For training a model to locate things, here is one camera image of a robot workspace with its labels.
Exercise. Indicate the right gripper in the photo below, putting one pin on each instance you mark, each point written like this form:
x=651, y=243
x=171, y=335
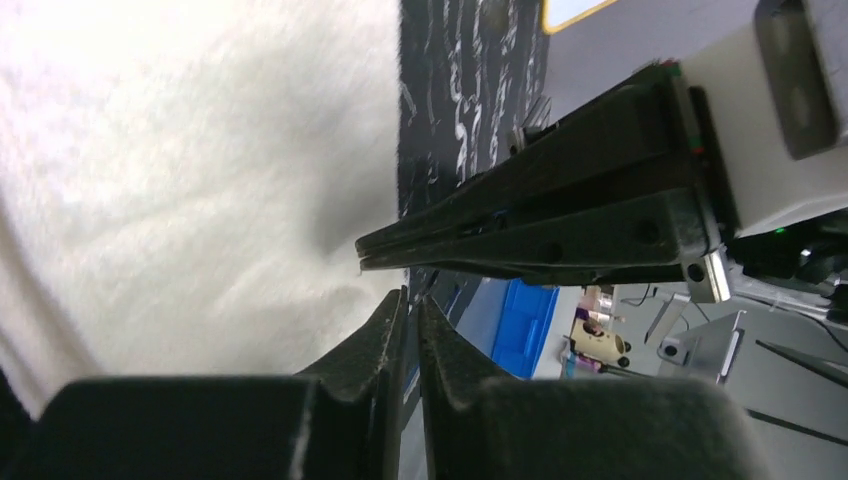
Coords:
x=788, y=258

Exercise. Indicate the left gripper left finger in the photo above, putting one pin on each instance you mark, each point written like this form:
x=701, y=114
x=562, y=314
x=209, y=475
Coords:
x=336, y=419

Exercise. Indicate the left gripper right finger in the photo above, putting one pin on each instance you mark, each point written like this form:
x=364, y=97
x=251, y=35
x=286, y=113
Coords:
x=483, y=423

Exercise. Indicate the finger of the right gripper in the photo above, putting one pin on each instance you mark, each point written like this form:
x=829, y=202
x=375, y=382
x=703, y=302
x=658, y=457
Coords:
x=543, y=248
x=624, y=158

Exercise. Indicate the cream white towel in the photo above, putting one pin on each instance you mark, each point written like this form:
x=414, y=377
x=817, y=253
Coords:
x=182, y=184

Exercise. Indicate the whiteboard with wooden frame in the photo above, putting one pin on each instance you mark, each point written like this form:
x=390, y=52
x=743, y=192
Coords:
x=557, y=15

